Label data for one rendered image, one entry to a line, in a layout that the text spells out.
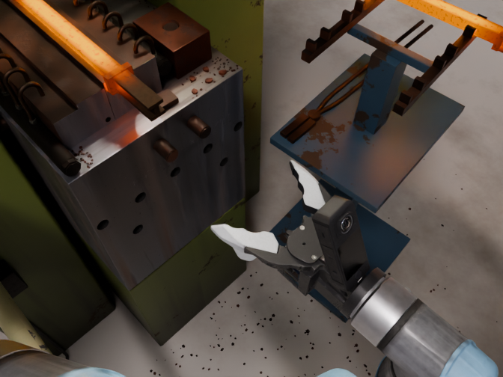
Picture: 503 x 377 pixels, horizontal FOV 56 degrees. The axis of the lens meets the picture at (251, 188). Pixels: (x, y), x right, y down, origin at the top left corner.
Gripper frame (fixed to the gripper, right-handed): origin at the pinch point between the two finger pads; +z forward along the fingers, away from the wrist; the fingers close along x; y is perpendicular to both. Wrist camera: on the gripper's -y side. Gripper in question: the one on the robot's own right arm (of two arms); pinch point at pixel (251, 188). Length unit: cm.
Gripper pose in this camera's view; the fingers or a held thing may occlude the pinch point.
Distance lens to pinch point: 63.2
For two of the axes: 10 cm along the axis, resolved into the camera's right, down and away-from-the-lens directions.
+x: 7.2, -5.8, 3.9
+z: -7.0, -5.9, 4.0
